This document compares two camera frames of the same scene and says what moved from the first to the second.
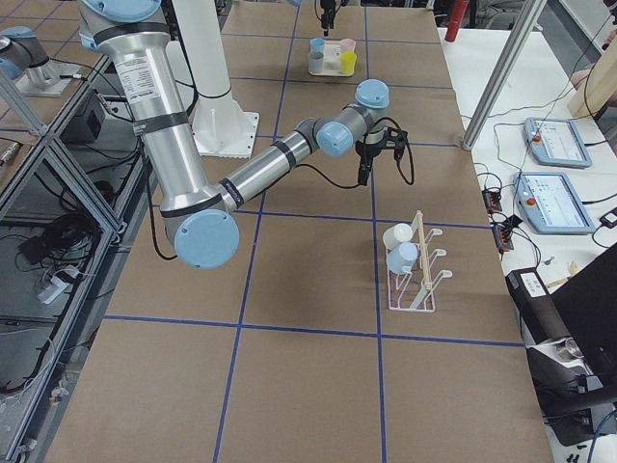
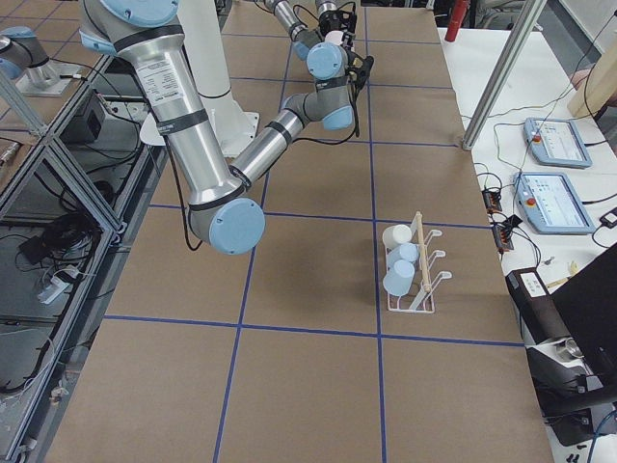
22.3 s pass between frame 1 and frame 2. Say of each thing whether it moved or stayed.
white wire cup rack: stayed
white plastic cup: stayed
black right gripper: moved
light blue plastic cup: stayed
